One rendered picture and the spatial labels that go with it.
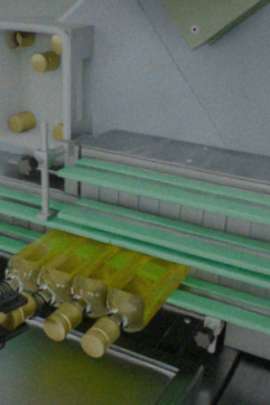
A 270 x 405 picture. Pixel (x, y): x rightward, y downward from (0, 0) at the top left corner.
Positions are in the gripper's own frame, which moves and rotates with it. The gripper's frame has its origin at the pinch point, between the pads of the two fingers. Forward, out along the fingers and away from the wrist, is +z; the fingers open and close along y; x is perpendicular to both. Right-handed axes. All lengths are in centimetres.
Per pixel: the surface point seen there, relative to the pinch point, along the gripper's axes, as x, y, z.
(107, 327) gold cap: -11.0, 0.1, 7.0
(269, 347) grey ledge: -20.2, -13.8, 36.0
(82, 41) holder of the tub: 22, 30, 34
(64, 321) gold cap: -6.2, 0.2, 4.0
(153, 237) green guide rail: -4.8, 5.0, 23.4
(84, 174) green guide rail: 7.7, 12.5, 20.9
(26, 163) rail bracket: 13.0, 14.6, 13.7
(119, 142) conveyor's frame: 11.4, 14.3, 33.0
